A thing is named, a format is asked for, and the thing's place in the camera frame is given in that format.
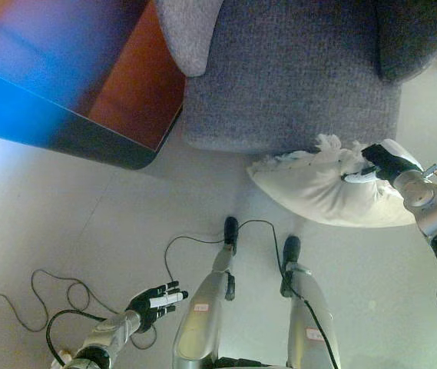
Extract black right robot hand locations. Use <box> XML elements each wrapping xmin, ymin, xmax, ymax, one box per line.
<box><xmin>341</xmin><ymin>138</ymin><xmax>424</xmax><ymax>185</ymax></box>

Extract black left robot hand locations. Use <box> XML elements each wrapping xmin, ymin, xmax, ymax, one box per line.
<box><xmin>124</xmin><ymin>281</ymin><xmax>189</xmax><ymax>334</ymax></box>

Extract white fringed pillow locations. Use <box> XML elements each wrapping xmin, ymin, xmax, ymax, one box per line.
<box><xmin>246</xmin><ymin>132</ymin><xmax>434</xmax><ymax>229</ymax></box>

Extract silver left robot leg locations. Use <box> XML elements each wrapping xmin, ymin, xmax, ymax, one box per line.
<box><xmin>172</xmin><ymin>244</ymin><xmax>238</xmax><ymax>369</ymax></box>

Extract silver robot leg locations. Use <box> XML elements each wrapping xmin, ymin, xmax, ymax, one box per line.
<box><xmin>172</xmin><ymin>244</ymin><xmax>238</xmax><ymax>369</ymax></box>
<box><xmin>280</xmin><ymin>260</ymin><xmax>343</xmax><ymax>369</ymax></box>

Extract grey fabric armchair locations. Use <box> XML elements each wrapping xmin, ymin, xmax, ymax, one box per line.
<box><xmin>156</xmin><ymin>0</ymin><xmax>437</xmax><ymax>155</ymax></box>

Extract black right robot foot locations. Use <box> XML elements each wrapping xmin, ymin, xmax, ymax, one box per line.
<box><xmin>281</xmin><ymin>235</ymin><xmax>302</xmax><ymax>266</ymax></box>

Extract silver right robot leg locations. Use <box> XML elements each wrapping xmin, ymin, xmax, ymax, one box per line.
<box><xmin>280</xmin><ymin>260</ymin><xmax>343</xmax><ymax>369</ymax></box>

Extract brown wooden dark-edged cabinet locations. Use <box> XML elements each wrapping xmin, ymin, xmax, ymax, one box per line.
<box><xmin>0</xmin><ymin>0</ymin><xmax>187</xmax><ymax>171</ymax></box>

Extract thin black floor cable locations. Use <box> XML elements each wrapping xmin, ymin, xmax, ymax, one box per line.
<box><xmin>0</xmin><ymin>219</ymin><xmax>336</xmax><ymax>369</ymax></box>

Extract thick black left wrist cable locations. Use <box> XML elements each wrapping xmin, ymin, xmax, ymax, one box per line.
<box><xmin>45</xmin><ymin>308</ymin><xmax>106</xmax><ymax>368</ymax></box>

